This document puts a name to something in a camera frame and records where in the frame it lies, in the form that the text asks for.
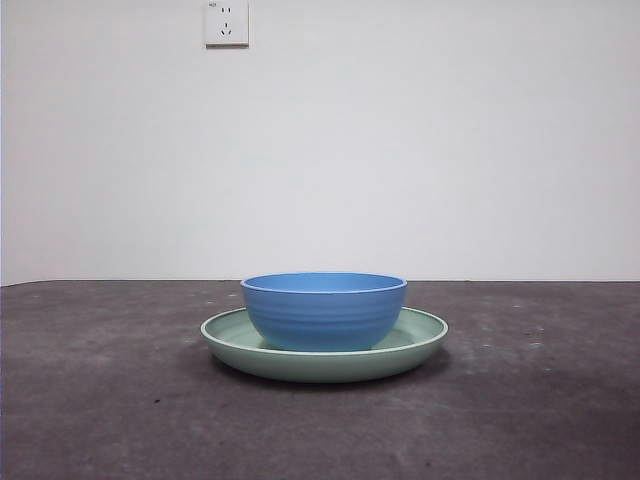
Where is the green round plate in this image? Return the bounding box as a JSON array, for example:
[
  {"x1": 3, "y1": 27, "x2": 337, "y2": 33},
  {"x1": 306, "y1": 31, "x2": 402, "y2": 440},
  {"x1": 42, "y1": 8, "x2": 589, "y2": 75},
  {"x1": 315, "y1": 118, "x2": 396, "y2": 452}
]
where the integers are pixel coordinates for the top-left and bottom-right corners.
[{"x1": 200, "y1": 306, "x2": 450, "y2": 385}]

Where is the blue ribbed bowl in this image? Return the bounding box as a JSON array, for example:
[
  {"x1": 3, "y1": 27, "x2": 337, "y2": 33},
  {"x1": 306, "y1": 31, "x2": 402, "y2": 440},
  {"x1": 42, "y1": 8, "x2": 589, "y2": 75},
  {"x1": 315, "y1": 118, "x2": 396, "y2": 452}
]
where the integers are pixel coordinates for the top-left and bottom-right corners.
[{"x1": 240, "y1": 271, "x2": 409, "y2": 352}]

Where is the white wall socket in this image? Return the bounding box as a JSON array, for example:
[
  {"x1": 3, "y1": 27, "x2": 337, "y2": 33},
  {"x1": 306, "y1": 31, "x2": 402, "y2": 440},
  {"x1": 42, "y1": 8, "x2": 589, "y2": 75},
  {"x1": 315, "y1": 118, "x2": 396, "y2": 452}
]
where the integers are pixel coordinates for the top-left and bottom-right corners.
[{"x1": 205, "y1": 0, "x2": 251, "y2": 49}]

